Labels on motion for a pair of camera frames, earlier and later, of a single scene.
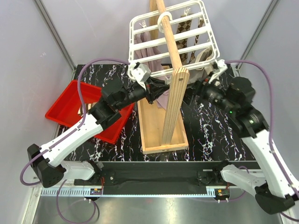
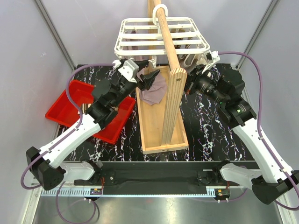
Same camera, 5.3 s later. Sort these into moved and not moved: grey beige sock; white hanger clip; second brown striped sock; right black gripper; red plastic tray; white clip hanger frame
Moved: grey beige sock; white clip hanger frame; white hanger clip; right black gripper
Not moved: red plastic tray; second brown striped sock
